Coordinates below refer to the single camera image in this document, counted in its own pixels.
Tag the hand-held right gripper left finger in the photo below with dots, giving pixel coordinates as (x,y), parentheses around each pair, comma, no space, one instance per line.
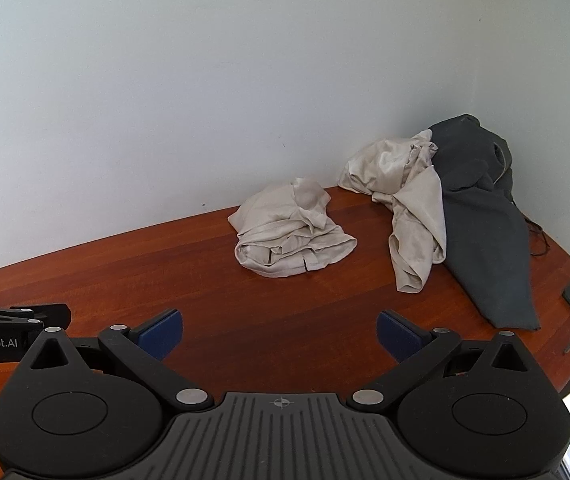
(162,332)

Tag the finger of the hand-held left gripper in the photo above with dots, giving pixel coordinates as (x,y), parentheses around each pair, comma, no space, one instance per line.
(50,315)

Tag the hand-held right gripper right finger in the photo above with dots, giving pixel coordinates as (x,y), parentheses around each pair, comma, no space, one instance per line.
(397,332)

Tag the beige collared shirt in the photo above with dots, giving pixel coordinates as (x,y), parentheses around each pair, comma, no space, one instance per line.
(285,240)

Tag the pale matte crumpled garment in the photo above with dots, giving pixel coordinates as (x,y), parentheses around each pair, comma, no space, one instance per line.
(417,230)

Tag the dark grey garment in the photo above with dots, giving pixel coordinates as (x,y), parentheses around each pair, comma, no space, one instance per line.
(485,240)

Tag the silky beige crumpled garment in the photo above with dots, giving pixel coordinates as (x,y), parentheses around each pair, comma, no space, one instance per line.
(380,165)

